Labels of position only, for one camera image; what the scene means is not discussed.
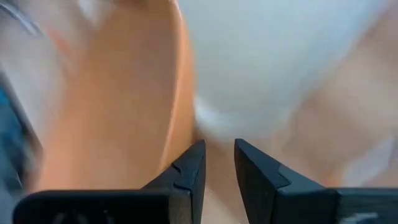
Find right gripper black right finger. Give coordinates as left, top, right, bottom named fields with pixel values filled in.
left=234, top=138, right=339, bottom=224

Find cream serving tray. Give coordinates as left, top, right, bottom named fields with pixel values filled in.
left=177, top=0, right=391, bottom=139

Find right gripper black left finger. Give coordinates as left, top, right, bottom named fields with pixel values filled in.
left=141, top=139, right=206, bottom=224

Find orange plate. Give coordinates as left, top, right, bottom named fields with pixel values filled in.
left=29, top=0, right=197, bottom=192

